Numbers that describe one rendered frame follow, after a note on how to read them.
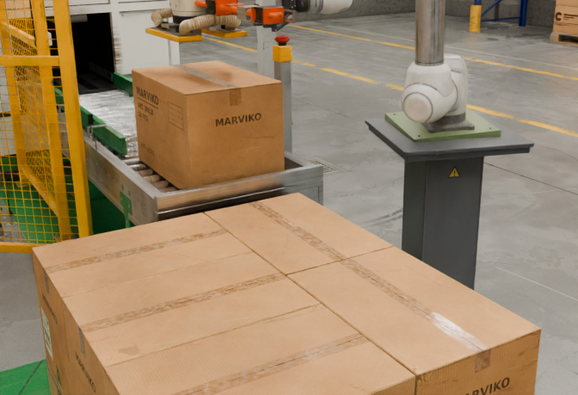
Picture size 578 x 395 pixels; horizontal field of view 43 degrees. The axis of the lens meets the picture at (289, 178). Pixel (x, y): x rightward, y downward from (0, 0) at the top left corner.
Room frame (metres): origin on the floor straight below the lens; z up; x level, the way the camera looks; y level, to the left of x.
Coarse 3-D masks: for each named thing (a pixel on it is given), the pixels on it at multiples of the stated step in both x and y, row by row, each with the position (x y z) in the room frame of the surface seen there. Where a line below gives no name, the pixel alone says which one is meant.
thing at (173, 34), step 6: (150, 30) 2.96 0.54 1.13; (156, 30) 2.93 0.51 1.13; (162, 30) 2.89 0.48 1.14; (168, 30) 2.89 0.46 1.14; (174, 30) 2.88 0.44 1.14; (162, 36) 2.85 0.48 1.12; (168, 36) 2.80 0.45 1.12; (174, 36) 2.75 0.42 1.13; (180, 36) 2.75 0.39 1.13; (186, 36) 2.74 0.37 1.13; (192, 36) 2.75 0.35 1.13; (198, 36) 2.76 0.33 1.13; (180, 42) 2.73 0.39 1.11
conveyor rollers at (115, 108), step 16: (80, 96) 4.50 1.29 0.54; (96, 96) 4.47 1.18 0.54; (112, 96) 4.43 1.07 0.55; (128, 96) 4.47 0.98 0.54; (64, 112) 4.03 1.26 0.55; (96, 112) 4.02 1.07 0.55; (112, 112) 4.05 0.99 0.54; (128, 112) 4.02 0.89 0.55; (128, 128) 3.65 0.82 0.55; (128, 144) 3.36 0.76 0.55; (128, 160) 3.09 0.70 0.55; (144, 176) 2.86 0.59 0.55; (160, 176) 2.87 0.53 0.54
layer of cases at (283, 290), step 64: (64, 256) 2.09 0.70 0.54; (128, 256) 2.09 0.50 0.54; (192, 256) 2.08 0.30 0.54; (256, 256) 2.07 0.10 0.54; (320, 256) 2.06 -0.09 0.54; (384, 256) 2.06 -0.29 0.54; (64, 320) 1.83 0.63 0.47; (128, 320) 1.69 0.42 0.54; (192, 320) 1.68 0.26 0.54; (256, 320) 1.68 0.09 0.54; (320, 320) 1.67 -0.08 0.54; (384, 320) 1.67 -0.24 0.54; (448, 320) 1.66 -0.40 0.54; (512, 320) 1.66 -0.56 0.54; (64, 384) 1.93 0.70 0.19; (128, 384) 1.41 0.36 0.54; (192, 384) 1.40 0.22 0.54; (256, 384) 1.40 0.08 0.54; (320, 384) 1.39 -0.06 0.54; (384, 384) 1.39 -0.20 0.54; (448, 384) 1.47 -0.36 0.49; (512, 384) 1.58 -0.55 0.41
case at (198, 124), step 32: (192, 64) 3.21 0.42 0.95; (224, 64) 3.19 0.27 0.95; (160, 96) 2.81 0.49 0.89; (192, 96) 2.59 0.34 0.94; (224, 96) 2.66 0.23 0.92; (256, 96) 2.72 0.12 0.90; (160, 128) 2.83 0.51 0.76; (192, 128) 2.59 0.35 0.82; (224, 128) 2.66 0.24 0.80; (256, 128) 2.72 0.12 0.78; (160, 160) 2.86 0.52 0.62; (192, 160) 2.59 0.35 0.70; (224, 160) 2.65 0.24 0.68; (256, 160) 2.72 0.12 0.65
